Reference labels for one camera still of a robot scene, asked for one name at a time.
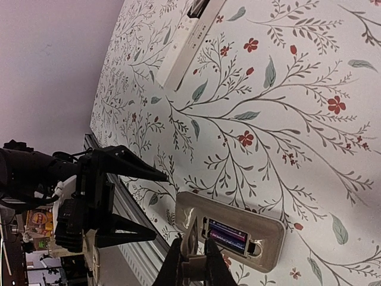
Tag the floral patterned table mat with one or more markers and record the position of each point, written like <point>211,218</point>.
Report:
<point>279,114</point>

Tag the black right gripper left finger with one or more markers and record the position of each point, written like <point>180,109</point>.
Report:
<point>170,273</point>

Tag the black battery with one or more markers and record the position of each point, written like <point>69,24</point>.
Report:
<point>227,230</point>

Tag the grey remote battery cover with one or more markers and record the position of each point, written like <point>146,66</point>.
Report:
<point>193,265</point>

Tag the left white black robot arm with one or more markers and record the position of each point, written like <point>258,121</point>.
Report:
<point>29,178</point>

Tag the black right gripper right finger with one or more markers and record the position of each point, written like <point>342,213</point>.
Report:
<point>217,273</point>

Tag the long white remote control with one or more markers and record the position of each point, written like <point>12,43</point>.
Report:
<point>187,39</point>

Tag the white air conditioner remote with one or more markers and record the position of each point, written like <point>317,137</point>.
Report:
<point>252,239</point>

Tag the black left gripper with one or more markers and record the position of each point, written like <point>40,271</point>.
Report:
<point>96,194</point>

